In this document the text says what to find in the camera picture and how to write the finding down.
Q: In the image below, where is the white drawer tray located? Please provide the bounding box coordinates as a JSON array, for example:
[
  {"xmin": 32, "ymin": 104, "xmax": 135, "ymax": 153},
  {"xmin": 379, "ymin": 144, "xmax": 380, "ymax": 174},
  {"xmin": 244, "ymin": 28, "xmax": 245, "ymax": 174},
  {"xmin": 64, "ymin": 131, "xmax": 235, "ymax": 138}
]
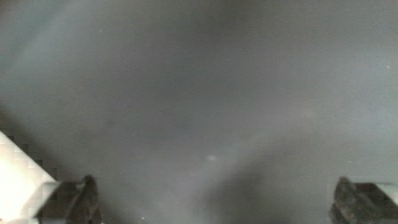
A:
[{"xmin": 0, "ymin": 132, "xmax": 57, "ymax": 224}]

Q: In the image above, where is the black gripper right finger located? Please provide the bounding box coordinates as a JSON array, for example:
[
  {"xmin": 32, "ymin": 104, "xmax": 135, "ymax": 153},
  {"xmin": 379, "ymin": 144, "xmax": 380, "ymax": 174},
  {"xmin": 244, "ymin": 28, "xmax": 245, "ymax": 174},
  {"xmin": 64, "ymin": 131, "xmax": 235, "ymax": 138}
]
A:
[{"xmin": 329, "ymin": 177, "xmax": 398, "ymax": 224}]

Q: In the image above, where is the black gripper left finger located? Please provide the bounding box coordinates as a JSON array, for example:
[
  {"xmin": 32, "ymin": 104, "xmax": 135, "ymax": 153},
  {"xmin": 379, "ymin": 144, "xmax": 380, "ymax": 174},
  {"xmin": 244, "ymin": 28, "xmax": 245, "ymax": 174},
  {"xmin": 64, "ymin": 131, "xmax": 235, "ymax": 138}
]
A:
[{"xmin": 36, "ymin": 175, "xmax": 103, "ymax": 224}]

